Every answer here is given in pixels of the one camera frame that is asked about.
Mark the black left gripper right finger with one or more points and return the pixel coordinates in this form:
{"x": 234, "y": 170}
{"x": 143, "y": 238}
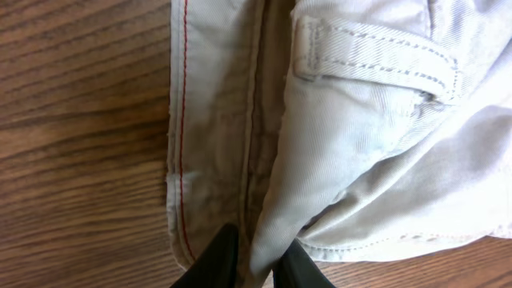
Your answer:
{"x": 295, "y": 269}

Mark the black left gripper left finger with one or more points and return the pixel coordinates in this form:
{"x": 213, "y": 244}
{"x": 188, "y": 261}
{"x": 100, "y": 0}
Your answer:
{"x": 216, "y": 267}

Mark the beige khaki shorts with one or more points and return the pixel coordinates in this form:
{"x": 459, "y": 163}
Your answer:
{"x": 370, "y": 131}

